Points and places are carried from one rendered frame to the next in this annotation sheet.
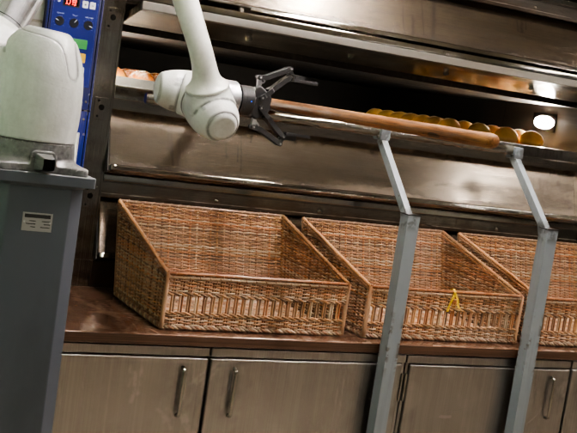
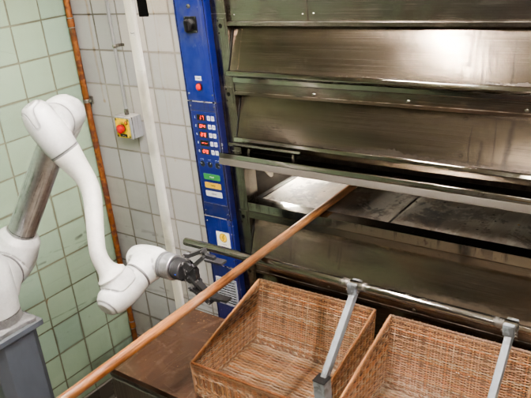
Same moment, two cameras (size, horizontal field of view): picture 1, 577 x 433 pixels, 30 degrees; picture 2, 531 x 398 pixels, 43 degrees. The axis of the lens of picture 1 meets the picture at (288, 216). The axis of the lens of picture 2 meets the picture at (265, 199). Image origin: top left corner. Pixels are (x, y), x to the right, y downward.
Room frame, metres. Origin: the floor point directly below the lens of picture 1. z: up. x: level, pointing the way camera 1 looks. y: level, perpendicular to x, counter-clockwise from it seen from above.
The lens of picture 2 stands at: (2.13, -1.76, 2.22)
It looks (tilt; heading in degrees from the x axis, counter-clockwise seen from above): 22 degrees down; 65
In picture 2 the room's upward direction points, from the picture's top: 6 degrees counter-clockwise
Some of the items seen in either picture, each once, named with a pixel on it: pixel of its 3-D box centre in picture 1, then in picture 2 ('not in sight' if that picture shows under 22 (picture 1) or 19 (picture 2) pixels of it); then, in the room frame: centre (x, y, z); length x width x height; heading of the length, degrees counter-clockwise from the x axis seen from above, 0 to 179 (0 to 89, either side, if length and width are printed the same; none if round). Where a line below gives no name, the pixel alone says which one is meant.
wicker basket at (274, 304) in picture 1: (227, 265); (284, 351); (3.05, 0.15, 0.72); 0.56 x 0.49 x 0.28; 117
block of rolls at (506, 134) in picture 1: (452, 126); not in sight; (4.20, -0.58, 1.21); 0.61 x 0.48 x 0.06; 26
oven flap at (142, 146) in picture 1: (372, 172); (460, 285); (3.55, -0.25, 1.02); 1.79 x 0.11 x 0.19; 116
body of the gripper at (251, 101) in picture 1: (252, 101); (186, 271); (2.72, 0.13, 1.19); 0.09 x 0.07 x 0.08; 117
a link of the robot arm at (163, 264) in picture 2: (226, 97); (171, 266); (2.68, 0.20, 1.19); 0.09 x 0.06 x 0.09; 27
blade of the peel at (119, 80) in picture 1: (157, 85); not in sight; (3.84, 0.53, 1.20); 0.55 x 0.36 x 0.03; 117
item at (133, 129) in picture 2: not in sight; (128, 125); (2.85, 1.08, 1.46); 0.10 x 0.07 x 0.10; 116
